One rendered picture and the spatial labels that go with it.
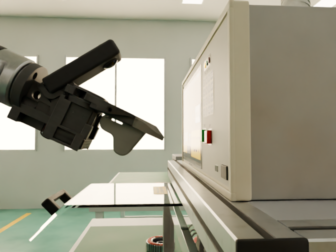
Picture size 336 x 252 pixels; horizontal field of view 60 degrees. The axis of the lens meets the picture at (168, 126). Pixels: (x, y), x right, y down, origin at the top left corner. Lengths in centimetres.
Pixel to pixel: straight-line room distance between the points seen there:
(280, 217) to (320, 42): 19
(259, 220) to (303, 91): 15
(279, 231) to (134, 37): 528
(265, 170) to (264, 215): 7
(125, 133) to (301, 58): 24
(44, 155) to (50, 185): 52
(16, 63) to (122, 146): 18
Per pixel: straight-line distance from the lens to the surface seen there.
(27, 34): 582
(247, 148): 30
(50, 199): 63
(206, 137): 39
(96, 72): 45
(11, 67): 45
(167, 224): 85
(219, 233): 24
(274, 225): 23
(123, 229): 148
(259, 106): 31
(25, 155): 554
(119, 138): 41
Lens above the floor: 118
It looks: 3 degrees up
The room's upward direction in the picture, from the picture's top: straight up
